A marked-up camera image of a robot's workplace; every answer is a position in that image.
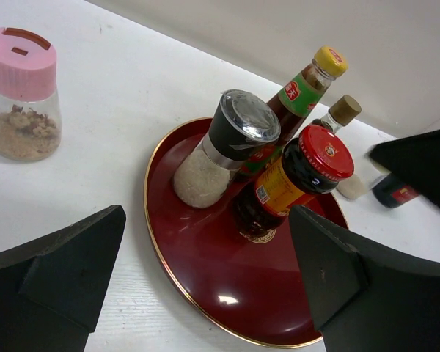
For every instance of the red-lid chili sauce jar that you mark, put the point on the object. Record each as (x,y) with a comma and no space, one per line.
(311,164)

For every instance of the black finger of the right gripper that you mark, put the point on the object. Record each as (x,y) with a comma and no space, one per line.
(414,160)

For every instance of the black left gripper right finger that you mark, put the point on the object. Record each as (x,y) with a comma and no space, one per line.
(362,295)

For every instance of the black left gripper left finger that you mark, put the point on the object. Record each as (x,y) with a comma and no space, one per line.
(52,289)

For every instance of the pink-lid spice jar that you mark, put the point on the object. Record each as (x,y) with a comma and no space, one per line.
(30,116)

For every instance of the black-top salt grinder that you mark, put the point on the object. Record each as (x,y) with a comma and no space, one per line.
(241,125)

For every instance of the yellow-cap sauce bottle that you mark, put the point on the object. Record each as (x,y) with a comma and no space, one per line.
(293,103)

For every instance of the red round tray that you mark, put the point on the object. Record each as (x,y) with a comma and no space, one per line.
(250,288)

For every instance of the tall black-cap bottle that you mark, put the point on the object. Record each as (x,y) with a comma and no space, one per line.
(392,192)

